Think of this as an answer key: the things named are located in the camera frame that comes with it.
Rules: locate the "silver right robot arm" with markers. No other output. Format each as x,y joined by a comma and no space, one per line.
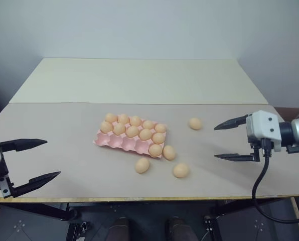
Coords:
298,130

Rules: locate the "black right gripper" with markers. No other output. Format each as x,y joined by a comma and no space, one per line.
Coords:
255,144

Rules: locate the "brown box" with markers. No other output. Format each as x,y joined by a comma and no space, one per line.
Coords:
292,113

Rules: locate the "light wooden strip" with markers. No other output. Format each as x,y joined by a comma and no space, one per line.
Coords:
298,218

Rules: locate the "pink egg tray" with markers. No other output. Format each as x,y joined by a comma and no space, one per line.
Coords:
122,144

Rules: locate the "tan egg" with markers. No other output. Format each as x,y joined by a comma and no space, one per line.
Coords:
123,118
195,123
142,165
169,152
106,127
146,134
135,121
119,128
155,150
111,117
160,128
132,131
148,124
158,138
181,170

